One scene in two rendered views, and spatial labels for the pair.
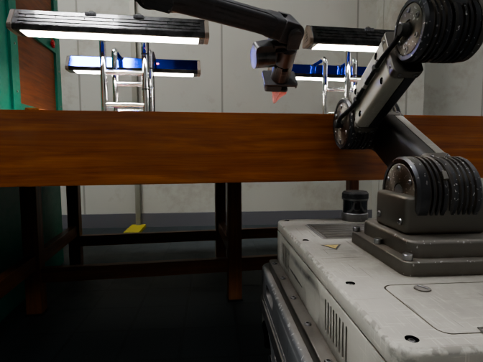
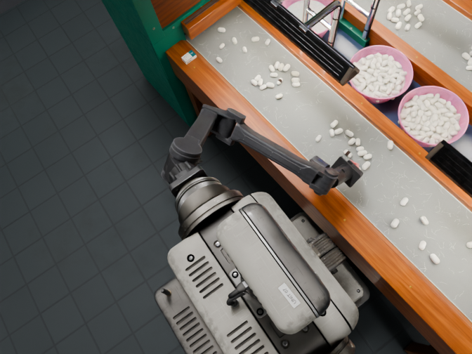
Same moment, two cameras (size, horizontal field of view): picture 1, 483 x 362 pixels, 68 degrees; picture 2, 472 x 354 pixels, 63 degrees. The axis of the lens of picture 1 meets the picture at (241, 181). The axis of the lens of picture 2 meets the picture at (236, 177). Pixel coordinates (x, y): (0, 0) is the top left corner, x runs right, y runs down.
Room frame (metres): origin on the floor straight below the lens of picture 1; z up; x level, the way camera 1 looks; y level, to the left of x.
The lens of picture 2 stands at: (0.65, -0.39, 2.19)
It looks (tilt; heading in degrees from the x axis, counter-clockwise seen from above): 70 degrees down; 76
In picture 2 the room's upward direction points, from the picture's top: 17 degrees counter-clockwise
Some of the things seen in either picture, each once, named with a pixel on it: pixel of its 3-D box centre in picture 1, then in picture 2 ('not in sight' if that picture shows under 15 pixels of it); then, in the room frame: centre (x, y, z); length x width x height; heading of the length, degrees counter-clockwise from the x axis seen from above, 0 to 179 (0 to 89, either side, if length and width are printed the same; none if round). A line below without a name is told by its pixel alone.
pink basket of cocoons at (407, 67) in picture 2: not in sight; (377, 77); (1.54, 0.20, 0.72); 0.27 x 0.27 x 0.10
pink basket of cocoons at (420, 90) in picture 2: not in sight; (428, 120); (1.58, -0.08, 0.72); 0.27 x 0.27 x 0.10
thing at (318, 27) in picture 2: not in sight; (306, 21); (1.46, 0.63, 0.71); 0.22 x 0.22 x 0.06
